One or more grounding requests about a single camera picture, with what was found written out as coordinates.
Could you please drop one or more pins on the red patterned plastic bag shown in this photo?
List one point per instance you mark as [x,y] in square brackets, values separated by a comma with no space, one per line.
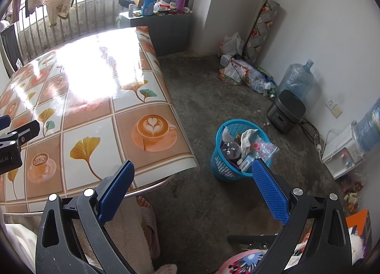
[262,149]

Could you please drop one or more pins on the beige wall plate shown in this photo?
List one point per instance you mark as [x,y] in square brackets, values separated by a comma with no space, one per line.
[336,111]

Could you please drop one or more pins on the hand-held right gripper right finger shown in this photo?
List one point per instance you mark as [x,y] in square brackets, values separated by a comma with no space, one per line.
[270,191]

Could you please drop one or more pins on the purple cup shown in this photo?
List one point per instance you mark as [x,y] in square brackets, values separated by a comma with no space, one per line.
[181,5]

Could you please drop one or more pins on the pink slipper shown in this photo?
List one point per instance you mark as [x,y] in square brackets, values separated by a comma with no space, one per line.
[151,232]

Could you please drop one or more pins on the black rice cooker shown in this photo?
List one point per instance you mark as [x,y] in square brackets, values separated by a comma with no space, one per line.
[286,110]

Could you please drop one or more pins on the grey cabinet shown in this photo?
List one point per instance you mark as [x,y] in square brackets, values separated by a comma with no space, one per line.
[169,35]

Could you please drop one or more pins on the blue detergent bottle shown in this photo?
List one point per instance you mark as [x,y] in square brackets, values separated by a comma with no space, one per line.
[147,6]

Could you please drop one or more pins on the person's foot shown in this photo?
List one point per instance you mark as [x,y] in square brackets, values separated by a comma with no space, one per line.
[145,203]

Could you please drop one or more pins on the pink hanging pants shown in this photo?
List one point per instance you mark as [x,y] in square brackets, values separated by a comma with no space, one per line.
[18,4]

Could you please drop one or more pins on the beige fleece pants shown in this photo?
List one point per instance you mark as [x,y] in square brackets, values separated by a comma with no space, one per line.
[124,241]

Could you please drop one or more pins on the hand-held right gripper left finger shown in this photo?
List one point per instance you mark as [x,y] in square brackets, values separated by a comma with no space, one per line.
[115,191]

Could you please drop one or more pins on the clear empty water jug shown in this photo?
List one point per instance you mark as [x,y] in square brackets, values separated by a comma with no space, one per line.
[295,81]

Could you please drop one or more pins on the pink patterned clothing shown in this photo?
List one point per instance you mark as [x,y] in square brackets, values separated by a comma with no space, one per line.
[243,262]

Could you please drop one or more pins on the patterned tablecloth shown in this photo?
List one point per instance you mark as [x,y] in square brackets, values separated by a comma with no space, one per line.
[95,99]

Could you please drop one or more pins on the blue full water jug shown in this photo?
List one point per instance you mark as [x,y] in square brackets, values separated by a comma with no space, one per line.
[369,128]

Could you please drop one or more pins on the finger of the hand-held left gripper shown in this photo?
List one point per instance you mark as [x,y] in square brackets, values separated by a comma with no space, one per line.
[5,122]
[26,131]

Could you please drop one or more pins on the white plastic bag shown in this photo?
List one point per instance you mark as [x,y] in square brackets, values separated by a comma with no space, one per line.
[233,44]

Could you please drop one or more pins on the clear plastic bottle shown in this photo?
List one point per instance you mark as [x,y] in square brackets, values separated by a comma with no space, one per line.
[230,148]

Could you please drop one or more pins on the blue plastic basket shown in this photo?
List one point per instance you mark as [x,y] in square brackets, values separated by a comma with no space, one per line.
[221,167]

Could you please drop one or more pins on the orange cardboard box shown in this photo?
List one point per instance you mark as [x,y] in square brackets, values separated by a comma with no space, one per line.
[359,220]

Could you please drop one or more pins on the black box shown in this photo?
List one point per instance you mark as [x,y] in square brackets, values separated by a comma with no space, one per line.
[125,1]

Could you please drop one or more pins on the white wall socket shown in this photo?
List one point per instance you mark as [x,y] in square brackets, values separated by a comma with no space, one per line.
[330,103]

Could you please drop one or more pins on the white and blue box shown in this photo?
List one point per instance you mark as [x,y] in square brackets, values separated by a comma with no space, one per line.
[246,163]

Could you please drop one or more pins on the pile of floor wrappers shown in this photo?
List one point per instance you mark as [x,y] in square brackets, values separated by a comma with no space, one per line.
[353,191]

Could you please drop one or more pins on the white tissue paper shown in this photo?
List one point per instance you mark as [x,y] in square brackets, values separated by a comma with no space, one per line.
[248,143]

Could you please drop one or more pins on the patterned rolled mat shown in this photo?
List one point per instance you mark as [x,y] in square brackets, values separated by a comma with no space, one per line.
[262,30]

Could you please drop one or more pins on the pile of small containers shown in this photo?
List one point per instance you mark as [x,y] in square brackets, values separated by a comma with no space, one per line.
[166,7]

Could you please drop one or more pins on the metal table frame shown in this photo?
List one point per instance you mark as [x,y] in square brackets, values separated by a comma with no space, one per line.
[166,183]

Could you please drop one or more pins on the white water dispenser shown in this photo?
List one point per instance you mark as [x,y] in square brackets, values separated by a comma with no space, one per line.
[341,152]

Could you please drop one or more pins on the white plastic box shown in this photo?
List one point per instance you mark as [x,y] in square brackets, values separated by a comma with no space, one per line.
[226,60]

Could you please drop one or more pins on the pile of printed packets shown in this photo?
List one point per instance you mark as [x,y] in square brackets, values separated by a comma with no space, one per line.
[249,75]

